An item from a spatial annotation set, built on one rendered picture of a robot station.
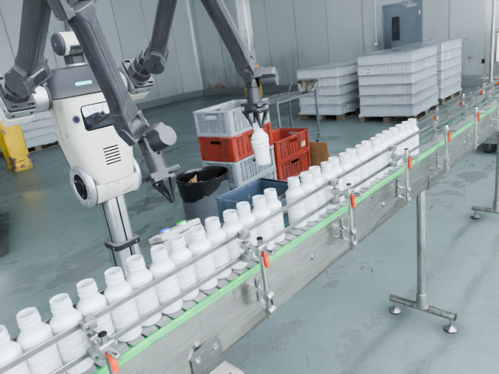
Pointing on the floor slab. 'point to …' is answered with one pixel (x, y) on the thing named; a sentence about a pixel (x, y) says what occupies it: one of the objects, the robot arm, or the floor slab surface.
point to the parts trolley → (290, 106)
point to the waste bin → (203, 191)
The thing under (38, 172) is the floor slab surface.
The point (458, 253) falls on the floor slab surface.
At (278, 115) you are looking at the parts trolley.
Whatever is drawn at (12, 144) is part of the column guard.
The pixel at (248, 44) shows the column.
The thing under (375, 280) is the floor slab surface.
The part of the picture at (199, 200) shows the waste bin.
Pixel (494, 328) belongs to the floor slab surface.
